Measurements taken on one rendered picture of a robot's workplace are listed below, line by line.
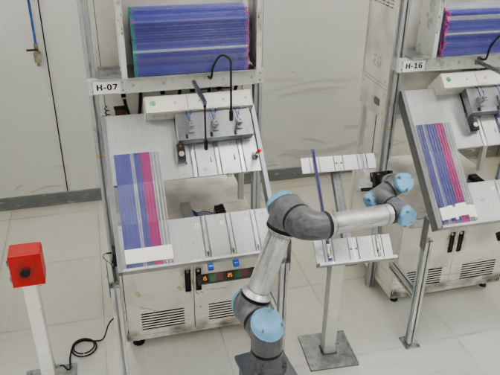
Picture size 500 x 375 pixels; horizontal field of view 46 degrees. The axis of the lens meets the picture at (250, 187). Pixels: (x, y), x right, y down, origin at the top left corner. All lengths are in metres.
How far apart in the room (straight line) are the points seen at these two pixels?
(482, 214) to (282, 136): 2.00
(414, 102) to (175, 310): 1.58
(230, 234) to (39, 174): 2.18
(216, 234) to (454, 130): 1.31
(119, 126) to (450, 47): 1.60
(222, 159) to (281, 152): 1.98
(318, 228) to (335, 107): 2.72
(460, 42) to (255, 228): 1.34
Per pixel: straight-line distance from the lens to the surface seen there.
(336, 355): 3.14
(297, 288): 3.54
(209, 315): 3.11
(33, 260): 2.60
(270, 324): 2.11
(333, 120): 4.65
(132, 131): 2.69
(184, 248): 2.52
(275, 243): 2.09
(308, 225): 1.96
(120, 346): 2.75
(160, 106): 2.66
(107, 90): 2.64
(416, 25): 3.15
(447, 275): 3.55
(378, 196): 2.25
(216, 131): 2.65
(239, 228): 2.57
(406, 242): 3.26
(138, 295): 2.96
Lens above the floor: 2.17
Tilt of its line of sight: 28 degrees down
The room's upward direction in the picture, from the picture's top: 1 degrees clockwise
